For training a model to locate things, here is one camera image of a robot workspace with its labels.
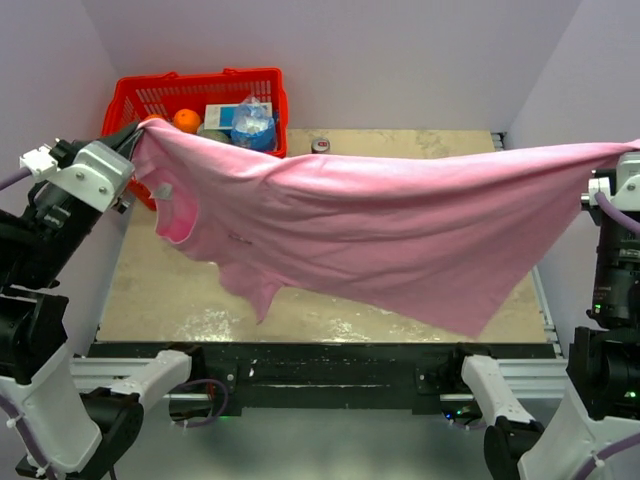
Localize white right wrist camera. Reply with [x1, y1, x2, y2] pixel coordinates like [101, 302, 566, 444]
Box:
[581, 152, 640, 212]

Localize pink t-shirt garment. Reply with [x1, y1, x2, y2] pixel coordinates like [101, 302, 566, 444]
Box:
[132, 119, 639, 337]

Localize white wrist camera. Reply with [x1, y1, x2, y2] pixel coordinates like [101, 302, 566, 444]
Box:
[19, 141, 134, 213]
[581, 152, 640, 212]

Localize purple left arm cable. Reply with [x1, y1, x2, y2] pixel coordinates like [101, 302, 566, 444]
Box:
[0, 167, 231, 480]

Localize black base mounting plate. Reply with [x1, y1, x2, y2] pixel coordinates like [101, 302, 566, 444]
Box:
[169, 342, 493, 416]

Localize aluminium rail frame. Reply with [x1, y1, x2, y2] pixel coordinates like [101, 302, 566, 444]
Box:
[37, 130, 614, 480]

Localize blue plastic bag pack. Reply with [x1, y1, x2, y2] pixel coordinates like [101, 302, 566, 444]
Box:
[230, 96, 276, 152]

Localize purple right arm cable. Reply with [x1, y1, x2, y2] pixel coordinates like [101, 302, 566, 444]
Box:
[447, 192, 640, 480]

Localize right orange fruit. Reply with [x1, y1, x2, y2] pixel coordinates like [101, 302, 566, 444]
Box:
[172, 109, 202, 134]

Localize green melon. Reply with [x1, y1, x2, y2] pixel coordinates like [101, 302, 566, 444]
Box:
[196, 124, 231, 144]

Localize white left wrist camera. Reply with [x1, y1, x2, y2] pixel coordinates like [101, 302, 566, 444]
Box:
[19, 141, 134, 213]

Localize white garment label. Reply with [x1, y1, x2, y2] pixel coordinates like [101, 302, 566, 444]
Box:
[151, 182, 174, 203]

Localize energy drink can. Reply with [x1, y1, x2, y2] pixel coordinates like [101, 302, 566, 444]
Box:
[311, 137, 331, 154]

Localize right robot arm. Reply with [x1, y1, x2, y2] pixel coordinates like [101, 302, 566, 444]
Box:
[461, 166, 639, 479]

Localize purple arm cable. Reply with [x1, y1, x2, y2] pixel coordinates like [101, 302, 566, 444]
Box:
[447, 192, 640, 480]
[0, 167, 231, 480]

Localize white blue carton box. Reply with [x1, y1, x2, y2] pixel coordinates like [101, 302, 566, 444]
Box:
[203, 102, 275, 134]

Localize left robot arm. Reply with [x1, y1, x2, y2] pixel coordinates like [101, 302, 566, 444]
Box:
[1, 124, 198, 479]

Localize red plastic shopping basket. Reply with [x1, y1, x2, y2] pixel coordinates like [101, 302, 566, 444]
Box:
[102, 67, 289, 212]

